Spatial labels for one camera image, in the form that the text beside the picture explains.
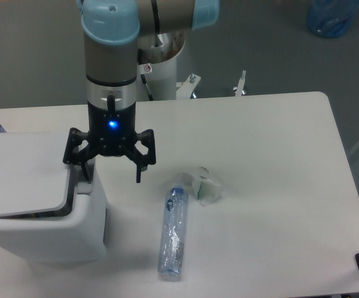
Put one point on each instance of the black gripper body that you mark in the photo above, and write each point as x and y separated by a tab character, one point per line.
111	132

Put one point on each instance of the white trash can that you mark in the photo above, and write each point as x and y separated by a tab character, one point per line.
49	212

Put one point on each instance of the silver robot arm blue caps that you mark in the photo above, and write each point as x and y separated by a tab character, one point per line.
112	30

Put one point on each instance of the crumpled white paper wrapper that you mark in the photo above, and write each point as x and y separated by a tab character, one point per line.
201	183

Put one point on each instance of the clear crushed plastic bottle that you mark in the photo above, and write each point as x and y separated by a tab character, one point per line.
173	233

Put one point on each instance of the blue plastic bag on floor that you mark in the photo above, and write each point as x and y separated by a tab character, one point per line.
331	19

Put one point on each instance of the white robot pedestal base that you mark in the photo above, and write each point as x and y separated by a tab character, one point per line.
157	69

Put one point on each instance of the white levelling foot bracket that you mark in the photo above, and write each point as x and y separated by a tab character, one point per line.
240	89

